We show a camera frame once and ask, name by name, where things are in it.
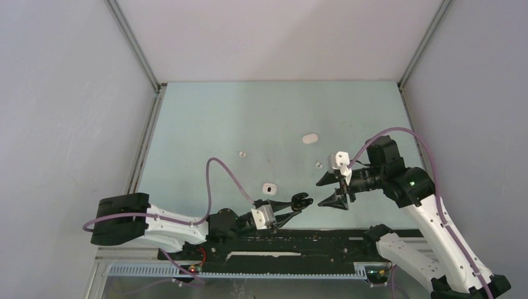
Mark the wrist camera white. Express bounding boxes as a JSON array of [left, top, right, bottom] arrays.
[[251, 204, 275, 230], [328, 151, 352, 185]]

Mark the corner aluminium post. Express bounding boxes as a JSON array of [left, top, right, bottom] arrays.
[[398, 0, 453, 91], [103, 0, 162, 92]]

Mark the white cable duct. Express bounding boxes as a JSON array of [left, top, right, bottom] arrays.
[[106, 263, 367, 280]]

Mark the white oval charging case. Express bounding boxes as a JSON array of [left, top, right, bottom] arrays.
[[301, 133, 319, 145]]

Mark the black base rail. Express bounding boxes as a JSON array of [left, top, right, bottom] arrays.
[[157, 229, 395, 275]]

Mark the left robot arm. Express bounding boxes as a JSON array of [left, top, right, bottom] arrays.
[[83, 192, 313, 260]]

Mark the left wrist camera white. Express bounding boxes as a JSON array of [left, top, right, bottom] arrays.
[[251, 204, 275, 230]]

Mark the left corner aluminium post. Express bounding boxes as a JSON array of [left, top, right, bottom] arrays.
[[103, 0, 162, 92]]

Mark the right corner aluminium post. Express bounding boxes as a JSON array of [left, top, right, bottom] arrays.
[[398, 0, 453, 91]]

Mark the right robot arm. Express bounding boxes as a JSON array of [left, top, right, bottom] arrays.
[[318, 135, 511, 298]]

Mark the white gold-trimmed charging case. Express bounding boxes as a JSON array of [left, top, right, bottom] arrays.
[[262, 183, 278, 196]]

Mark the aluminium frame rail front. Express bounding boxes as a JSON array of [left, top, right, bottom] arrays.
[[96, 229, 444, 283]]

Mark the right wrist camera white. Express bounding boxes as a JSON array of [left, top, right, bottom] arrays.
[[328, 151, 352, 185]]

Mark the black charging case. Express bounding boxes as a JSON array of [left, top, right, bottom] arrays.
[[291, 192, 313, 211]]

